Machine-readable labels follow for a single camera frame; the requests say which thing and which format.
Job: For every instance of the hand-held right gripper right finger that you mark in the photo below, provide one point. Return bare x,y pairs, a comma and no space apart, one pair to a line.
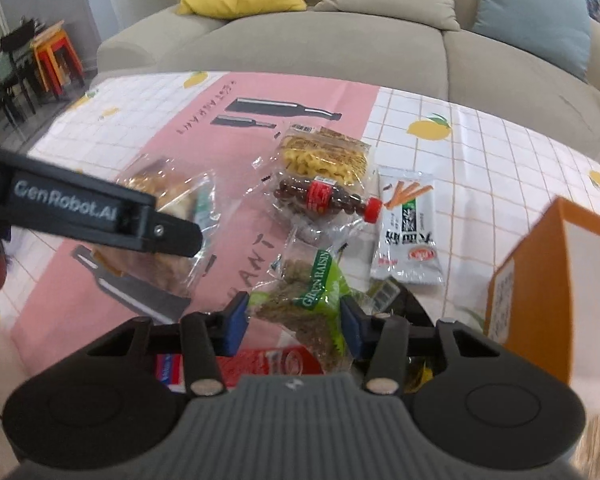
352,330

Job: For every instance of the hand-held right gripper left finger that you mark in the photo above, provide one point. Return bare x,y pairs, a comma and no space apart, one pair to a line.
236,327

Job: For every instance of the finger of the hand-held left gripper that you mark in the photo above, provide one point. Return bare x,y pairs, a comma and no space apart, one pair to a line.
172,235

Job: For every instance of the clear pastry bag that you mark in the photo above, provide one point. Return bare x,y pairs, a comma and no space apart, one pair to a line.
180,187

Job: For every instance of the green raisin bag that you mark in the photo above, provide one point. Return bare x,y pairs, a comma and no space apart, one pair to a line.
305,310

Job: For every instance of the yellow twisted snack bag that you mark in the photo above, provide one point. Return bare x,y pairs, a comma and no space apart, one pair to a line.
320,157

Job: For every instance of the orange cardboard box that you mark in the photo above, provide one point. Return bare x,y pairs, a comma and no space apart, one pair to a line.
555,285

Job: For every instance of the red snack packet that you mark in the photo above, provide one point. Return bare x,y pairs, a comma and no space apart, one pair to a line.
265,360

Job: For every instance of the dark packet with barcode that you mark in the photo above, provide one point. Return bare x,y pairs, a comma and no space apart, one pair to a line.
387,292

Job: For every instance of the yellow snack packet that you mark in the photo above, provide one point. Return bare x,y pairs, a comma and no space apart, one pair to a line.
420,375

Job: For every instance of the white stick snack packet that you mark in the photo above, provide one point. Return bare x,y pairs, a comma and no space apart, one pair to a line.
405,240

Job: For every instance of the pink and white printed tablecloth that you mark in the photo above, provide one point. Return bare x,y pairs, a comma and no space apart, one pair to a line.
230,125

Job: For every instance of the bottle-shaped chocolate ball candy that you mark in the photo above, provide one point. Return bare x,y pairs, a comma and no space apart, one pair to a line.
325,197

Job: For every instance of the stacked colourful stools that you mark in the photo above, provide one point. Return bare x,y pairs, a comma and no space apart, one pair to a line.
55,60

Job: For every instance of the beige fabric sofa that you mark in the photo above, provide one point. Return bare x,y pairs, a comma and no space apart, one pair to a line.
305,50

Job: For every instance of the light blue pillow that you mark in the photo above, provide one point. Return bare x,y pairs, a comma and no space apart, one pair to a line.
530,15

